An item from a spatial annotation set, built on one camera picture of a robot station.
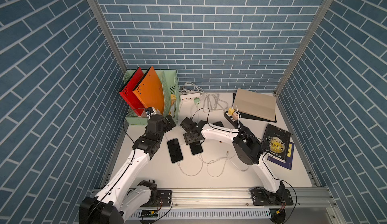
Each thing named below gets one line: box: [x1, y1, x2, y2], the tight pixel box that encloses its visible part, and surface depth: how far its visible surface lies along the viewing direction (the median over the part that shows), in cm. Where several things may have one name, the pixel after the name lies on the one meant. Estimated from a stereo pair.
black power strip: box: [223, 109, 244, 129], surface depth 104 cm
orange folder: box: [132, 65, 165, 114], surface depth 93 cm
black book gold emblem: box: [261, 123, 293, 163], surface depth 93 cm
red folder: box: [118, 67, 147, 117], surface depth 86 cm
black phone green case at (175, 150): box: [166, 138, 183, 163], surface depth 91 cm
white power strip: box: [179, 92, 201, 102], surface depth 117 cm
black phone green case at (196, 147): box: [189, 140, 204, 155], surface depth 90 cm
